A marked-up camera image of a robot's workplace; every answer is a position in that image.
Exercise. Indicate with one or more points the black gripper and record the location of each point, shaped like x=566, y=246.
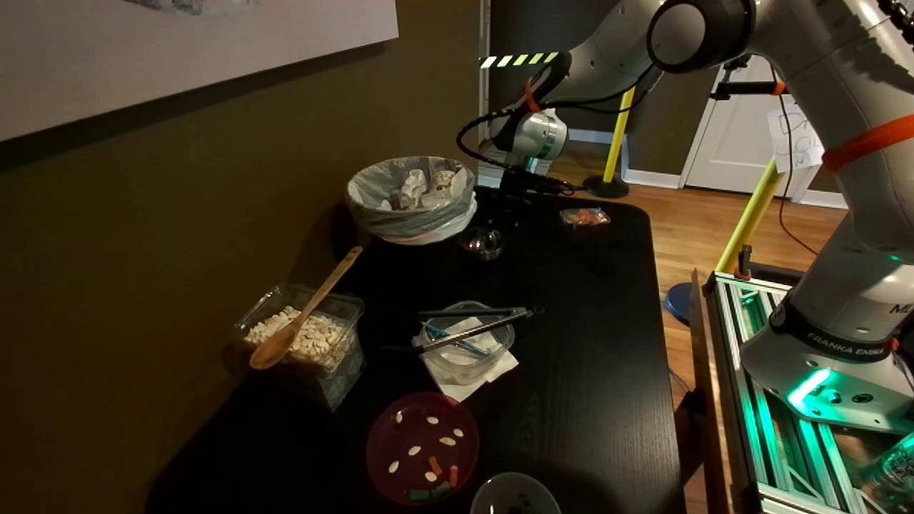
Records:
x=536, y=180

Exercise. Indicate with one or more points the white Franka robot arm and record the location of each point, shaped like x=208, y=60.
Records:
x=859, y=287

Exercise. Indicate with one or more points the clear plastic bowl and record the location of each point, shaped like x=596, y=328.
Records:
x=467, y=340

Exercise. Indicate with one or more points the dark red round plate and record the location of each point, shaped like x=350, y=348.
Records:
x=420, y=448

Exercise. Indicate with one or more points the clear bag of orange candy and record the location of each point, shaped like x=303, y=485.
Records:
x=585, y=218

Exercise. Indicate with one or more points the trash bin with white liner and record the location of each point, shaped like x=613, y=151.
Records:
x=413, y=200

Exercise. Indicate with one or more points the black tongs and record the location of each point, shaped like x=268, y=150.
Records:
x=473, y=323

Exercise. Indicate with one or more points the yellow pole with black base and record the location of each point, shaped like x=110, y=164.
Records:
x=617, y=139

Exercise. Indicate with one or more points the yellow black striped bar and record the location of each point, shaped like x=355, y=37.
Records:
x=519, y=60

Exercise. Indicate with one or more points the white paper napkin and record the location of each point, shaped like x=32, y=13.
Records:
x=473, y=367

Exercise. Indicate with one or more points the blue round object on floor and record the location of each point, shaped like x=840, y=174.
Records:
x=677, y=304

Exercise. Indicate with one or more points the small white candy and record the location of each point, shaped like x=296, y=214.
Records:
x=433, y=420
x=415, y=448
x=457, y=433
x=397, y=416
x=393, y=467
x=446, y=441
x=429, y=474

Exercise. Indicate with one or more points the wooden spoon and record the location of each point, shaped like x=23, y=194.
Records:
x=303, y=313

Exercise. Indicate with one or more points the yellow slanted pole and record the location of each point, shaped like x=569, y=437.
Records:
x=752, y=214

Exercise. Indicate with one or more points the clear container of white pieces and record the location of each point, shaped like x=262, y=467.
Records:
x=310, y=344

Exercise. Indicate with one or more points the white door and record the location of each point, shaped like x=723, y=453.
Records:
x=747, y=131

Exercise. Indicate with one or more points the small orange candy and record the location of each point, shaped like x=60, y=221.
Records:
x=435, y=464
x=453, y=471

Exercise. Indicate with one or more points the small green candy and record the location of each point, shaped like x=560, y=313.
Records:
x=429, y=491

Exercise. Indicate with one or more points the white hanging paper tag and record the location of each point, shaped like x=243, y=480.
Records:
x=804, y=146

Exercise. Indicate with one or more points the wooden board beside frame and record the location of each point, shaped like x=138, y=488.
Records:
x=709, y=380

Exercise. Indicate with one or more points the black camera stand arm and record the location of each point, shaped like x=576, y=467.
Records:
x=747, y=90

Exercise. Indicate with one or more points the white board on wall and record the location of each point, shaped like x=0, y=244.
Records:
x=189, y=46

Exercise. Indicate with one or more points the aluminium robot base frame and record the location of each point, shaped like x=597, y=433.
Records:
x=796, y=447

